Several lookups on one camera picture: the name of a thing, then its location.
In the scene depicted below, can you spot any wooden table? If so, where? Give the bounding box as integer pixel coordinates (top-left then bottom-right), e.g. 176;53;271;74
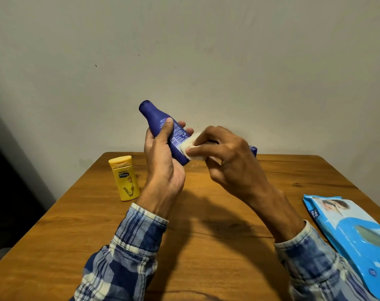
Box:
0;152;380;301

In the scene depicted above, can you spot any white wet wipe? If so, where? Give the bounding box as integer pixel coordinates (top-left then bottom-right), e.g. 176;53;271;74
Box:
179;131;209;161

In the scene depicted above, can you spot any person's right hand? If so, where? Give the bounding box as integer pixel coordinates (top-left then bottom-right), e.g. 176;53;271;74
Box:
185;125;284;210

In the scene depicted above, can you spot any blue wet wipes pack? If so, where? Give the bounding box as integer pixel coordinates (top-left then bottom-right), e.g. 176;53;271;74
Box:
303;194;380;301

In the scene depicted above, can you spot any yellow bottle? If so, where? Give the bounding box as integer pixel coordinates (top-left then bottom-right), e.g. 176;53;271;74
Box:
108;155;141;202

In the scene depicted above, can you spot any person's right forearm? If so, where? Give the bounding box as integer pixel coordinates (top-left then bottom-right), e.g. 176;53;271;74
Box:
249;188;380;301

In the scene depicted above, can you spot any person's left forearm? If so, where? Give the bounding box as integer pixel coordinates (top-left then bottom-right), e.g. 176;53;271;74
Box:
69;191;186;301

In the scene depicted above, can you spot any person's left hand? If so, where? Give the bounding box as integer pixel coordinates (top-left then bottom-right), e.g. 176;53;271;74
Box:
143;117;194;214

